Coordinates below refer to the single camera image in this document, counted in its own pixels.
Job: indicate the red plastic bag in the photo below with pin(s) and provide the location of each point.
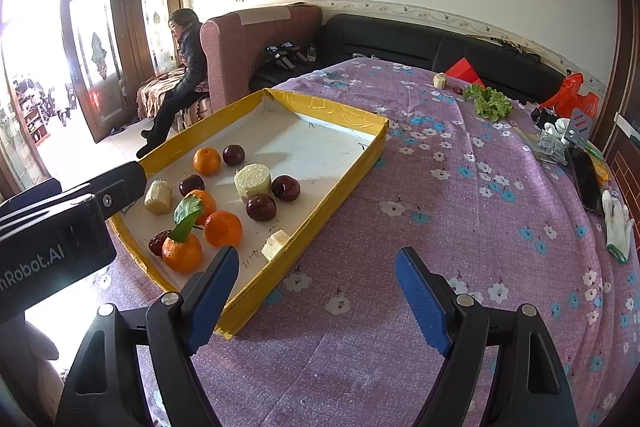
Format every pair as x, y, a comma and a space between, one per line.
570, 94

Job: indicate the round orange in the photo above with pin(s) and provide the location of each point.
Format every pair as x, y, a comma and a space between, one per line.
223, 228
206, 160
208, 209

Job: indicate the grey striped card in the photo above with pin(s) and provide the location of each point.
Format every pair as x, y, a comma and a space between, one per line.
580, 124

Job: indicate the white glove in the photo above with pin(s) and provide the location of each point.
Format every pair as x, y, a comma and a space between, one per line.
617, 222

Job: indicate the wooden glass door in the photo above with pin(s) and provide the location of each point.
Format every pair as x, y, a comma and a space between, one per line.
130, 7

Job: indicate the dark red plum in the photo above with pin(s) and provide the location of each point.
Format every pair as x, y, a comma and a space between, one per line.
192, 183
261, 207
233, 154
286, 188

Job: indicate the red paper packet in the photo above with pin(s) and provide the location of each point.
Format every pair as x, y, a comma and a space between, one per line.
465, 71

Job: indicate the black leather sofa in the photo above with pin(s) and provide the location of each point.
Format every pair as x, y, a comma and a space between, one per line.
390, 37

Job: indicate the clear plastic pack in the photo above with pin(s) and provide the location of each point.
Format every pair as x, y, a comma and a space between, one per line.
550, 139

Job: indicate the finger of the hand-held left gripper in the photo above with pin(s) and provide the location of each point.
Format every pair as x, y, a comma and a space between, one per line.
120, 184

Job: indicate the pink fabric armchair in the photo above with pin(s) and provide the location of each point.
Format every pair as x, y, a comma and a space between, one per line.
225, 57

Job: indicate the black devices on armchair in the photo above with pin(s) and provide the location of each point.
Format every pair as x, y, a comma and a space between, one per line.
285, 54

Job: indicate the wrinkled red date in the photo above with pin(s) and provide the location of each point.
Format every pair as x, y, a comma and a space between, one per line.
157, 243

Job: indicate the wooden cabinet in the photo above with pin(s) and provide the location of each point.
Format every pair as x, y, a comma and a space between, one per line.
625, 157

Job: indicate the black phone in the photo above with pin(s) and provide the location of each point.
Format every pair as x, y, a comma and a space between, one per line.
585, 182

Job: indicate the green lettuce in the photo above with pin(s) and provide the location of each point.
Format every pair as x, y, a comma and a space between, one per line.
487, 103

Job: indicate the small white sugarcane piece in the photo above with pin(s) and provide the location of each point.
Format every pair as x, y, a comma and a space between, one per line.
440, 80

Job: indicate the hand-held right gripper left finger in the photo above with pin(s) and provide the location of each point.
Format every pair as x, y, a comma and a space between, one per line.
215, 299

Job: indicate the purple floral tablecloth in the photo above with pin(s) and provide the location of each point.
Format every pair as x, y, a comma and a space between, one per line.
400, 187

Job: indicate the orange with green leaves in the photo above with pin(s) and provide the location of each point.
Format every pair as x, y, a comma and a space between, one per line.
182, 254

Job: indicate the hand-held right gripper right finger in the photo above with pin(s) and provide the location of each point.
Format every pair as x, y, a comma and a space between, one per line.
425, 302

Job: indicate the patterned brown cloth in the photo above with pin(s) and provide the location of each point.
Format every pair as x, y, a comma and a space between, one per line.
155, 92

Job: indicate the round white corn piece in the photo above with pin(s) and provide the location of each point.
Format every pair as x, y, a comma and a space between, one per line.
252, 181

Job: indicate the orange green packet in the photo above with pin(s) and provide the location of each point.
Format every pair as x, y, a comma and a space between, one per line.
600, 162

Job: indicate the yellow cardboard tray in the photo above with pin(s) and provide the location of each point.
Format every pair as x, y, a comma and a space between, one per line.
310, 147

